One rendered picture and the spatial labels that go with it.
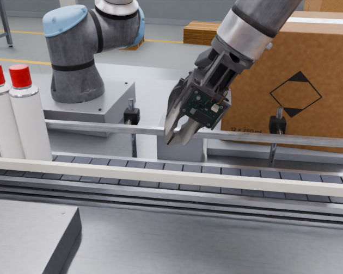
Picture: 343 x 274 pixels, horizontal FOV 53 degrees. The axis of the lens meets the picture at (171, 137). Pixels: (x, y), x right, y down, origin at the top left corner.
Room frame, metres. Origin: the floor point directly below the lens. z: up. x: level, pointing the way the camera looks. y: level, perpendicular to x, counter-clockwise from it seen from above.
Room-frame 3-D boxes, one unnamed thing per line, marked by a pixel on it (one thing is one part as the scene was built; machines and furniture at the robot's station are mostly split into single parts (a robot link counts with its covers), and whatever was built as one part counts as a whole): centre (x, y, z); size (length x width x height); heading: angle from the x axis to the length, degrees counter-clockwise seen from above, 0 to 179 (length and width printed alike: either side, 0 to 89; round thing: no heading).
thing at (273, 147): (0.60, -0.21, 0.91); 0.07 x 0.03 x 0.17; 172
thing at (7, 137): (0.60, 0.32, 0.98); 0.05 x 0.05 x 0.20
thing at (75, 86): (0.93, 0.27, 0.94); 0.15 x 0.15 x 0.10
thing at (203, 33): (5.01, -0.54, 0.10); 0.64 x 0.52 x 0.20; 73
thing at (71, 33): (0.94, 0.27, 1.06); 0.13 x 0.12 x 0.14; 122
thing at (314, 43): (0.82, -0.29, 0.99); 0.30 x 0.24 x 0.27; 78
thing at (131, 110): (0.64, 0.09, 0.91); 0.07 x 0.03 x 0.17; 172
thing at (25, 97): (0.59, 0.27, 0.98); 0.05 x 0.05 x 0.20
